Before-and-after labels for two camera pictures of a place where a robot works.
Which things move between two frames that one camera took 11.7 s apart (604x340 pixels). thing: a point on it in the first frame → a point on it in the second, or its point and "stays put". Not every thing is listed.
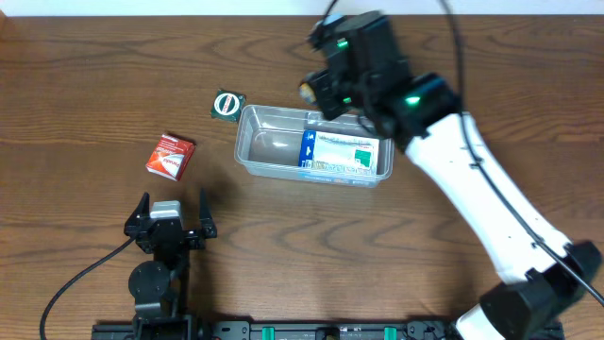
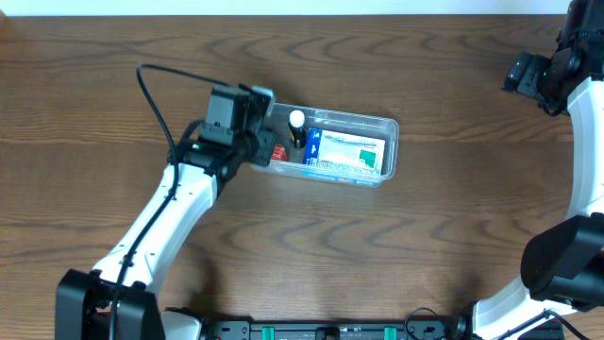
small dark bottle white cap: [308, 94] → [296, 128]
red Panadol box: [171, 157] → [279, 153]
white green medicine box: [341, 152] stays put
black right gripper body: [327, 101] → [527, 72]
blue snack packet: [339, 152] stays put
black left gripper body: [169, 231] → [263, 146]
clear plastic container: [296, 144] stays put
